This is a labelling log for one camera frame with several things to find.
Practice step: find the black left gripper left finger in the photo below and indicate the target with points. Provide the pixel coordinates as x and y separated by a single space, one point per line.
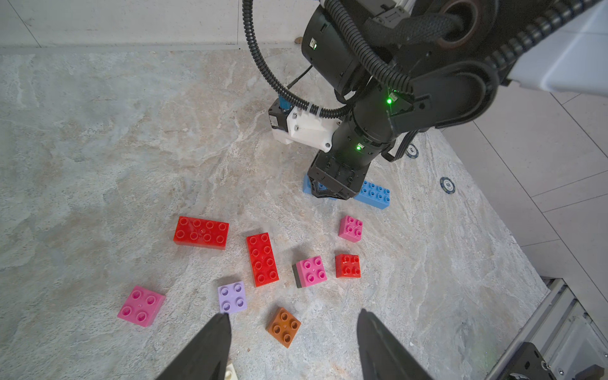
206 355

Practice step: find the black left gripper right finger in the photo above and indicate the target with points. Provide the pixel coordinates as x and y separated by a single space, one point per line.
382 356

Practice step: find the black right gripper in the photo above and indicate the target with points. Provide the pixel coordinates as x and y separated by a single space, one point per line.
344 168

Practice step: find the magenta lego brick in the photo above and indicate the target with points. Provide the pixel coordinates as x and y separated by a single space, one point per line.
351 229

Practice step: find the pink and black lego brick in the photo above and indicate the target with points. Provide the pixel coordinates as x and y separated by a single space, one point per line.
309 272

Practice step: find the small blue lego brick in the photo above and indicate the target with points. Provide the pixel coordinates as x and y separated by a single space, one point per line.
307 187

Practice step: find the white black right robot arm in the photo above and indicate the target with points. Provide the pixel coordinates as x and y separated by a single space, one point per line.
399 73

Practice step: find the cream lego brick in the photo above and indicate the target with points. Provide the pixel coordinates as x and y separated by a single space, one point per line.
230 373

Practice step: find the long blue lego brick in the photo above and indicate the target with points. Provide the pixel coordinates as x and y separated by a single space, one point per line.
374 195

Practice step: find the lilac lego brick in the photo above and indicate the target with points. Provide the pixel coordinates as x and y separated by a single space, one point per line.
232 298

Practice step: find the orange lego brick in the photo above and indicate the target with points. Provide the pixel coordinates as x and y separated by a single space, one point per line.
284 327

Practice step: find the small red lego brick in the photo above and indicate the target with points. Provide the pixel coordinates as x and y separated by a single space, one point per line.
347 266

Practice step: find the long red lego brick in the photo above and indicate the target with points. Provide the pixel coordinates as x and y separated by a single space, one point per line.
262 259
201 233

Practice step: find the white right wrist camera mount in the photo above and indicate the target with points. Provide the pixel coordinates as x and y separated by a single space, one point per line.
292 125

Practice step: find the black ring marker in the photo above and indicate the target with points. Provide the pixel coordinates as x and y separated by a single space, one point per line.
412 151
447 185

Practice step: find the aluminium rail frame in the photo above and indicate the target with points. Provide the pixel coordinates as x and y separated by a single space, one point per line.
559 341

